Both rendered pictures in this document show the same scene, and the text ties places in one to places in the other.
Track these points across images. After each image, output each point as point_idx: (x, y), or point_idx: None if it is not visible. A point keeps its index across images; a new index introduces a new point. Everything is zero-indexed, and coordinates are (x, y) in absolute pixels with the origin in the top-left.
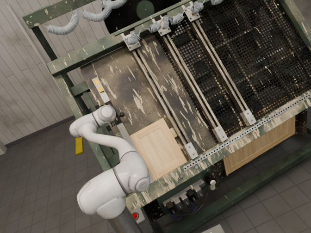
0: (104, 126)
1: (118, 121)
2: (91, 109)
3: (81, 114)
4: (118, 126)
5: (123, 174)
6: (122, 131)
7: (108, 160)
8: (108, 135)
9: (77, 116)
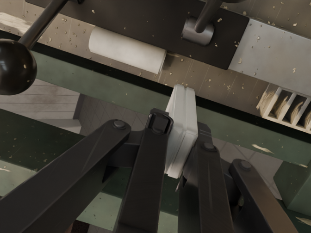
0: (161, 101)
1: (224, 36)
2: (38, 76)
3: (9, 167)
4: (246, 62)
5: None
6: (297, 73)
7: (301, 211)
8: (212, 120)
9: (3, 189)
